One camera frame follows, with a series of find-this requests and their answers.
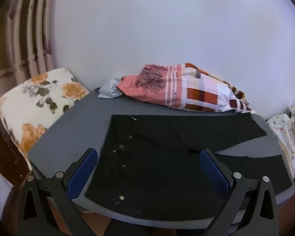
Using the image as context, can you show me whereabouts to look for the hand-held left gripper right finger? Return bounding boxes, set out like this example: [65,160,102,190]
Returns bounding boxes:
[199,148,279,236]

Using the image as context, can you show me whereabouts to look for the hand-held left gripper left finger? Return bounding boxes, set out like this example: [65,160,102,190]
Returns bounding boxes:
[18,148,99,236]

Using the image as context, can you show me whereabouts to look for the black pants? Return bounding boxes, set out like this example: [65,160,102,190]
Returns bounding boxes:
[85,114,294,222]

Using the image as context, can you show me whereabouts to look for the grey textured mat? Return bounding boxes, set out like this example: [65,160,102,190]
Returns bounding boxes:
[27,87,295,230]

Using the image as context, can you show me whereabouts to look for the white dotted cloth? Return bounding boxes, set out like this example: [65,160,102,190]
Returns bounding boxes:
[265,100,295,177]

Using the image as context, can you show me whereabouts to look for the floral white pillow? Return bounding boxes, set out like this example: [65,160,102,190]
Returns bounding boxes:
[0,67,89,171]

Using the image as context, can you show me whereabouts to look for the pink checked blanket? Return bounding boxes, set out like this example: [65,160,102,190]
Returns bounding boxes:
[116,63,256,115]

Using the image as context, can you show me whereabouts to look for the light grey cloth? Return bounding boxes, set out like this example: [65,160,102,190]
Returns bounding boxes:
[97,77,124,100]

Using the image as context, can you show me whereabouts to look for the beige floral curtain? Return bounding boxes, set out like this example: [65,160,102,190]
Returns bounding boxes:
[0,0,56,104]

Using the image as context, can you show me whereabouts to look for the dark wooden frame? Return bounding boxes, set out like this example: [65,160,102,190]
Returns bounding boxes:
[0,113,33,185]

